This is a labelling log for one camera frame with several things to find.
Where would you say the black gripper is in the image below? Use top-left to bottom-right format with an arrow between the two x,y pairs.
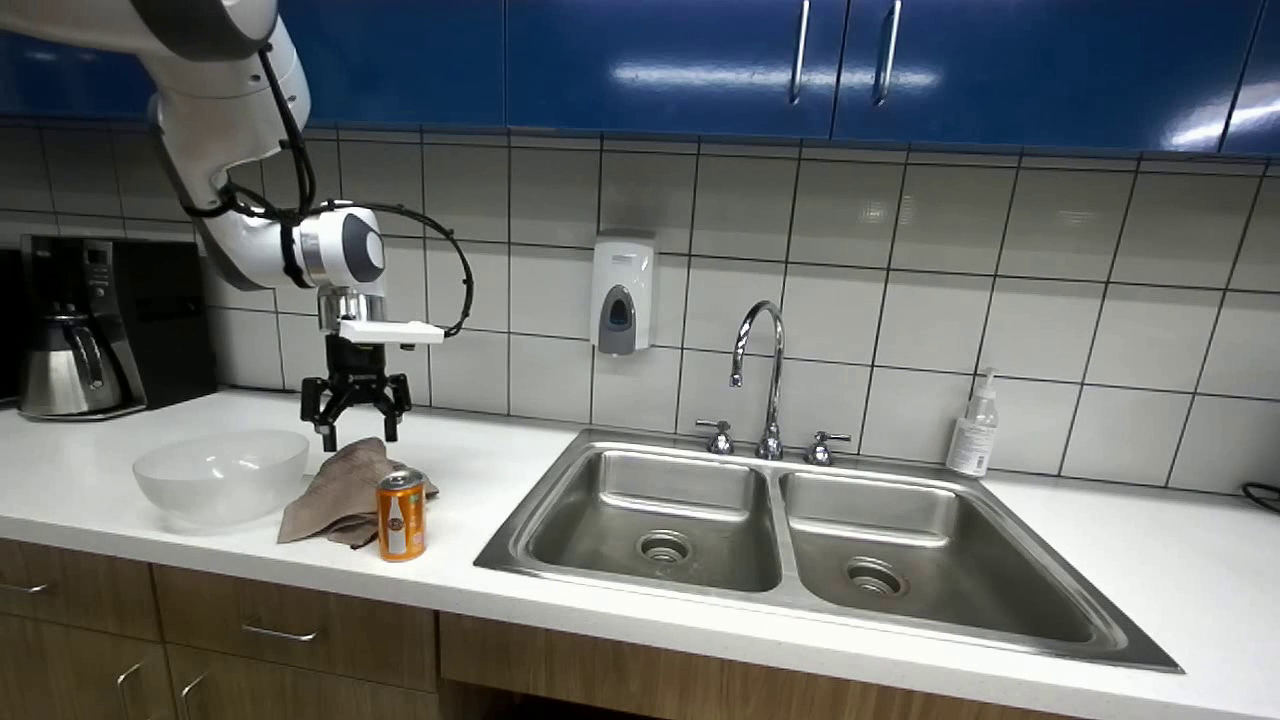
295,332 -> 416,456

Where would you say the brown waffle towel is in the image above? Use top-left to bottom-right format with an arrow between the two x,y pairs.
272,432 -> 444,557

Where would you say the translucent white plastic bowl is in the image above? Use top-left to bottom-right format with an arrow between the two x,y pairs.
128,423 -> 322,536

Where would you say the orange soda can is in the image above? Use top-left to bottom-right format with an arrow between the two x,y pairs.
373,466 -> 432,569

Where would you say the wooden drawer front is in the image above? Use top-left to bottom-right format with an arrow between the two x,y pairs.
147,563 -> 444,693
0,536 -> 166,643

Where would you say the black coffee maker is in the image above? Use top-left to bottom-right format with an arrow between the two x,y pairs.
16,233 -> 222,428

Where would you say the wooden base cabinet door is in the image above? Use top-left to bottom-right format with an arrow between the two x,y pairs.
0,613 -> 182,720
166,643 -> 444,720

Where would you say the steel coffee carafe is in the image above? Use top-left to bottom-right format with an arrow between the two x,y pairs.
16,307 -> 133,423

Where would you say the wooden sink front panel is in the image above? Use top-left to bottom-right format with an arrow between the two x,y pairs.
435,610 -> 1087,720

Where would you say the chrome gooseneck faucet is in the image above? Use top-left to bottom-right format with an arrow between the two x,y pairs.
725,295 -> 791,466

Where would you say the stainless steel double sink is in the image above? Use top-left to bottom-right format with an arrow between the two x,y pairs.
472,423 -> 1183,677

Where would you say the clear pump soap bottle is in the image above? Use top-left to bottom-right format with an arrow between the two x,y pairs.
940,368 -> 1003,483

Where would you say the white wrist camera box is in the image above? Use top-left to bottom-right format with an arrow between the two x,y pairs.
331,313 -> 448,352

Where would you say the white wall soap dispenser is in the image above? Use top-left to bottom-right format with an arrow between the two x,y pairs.
590,233 -> 660,362

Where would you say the chrome faucet handle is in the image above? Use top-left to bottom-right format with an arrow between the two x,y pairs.
801,428 -> 855,473
694,417 -> 739,462

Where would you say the silver cabinet door handle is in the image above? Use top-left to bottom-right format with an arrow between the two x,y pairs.
868,0 -> 908,111
786,0 -> 818,110

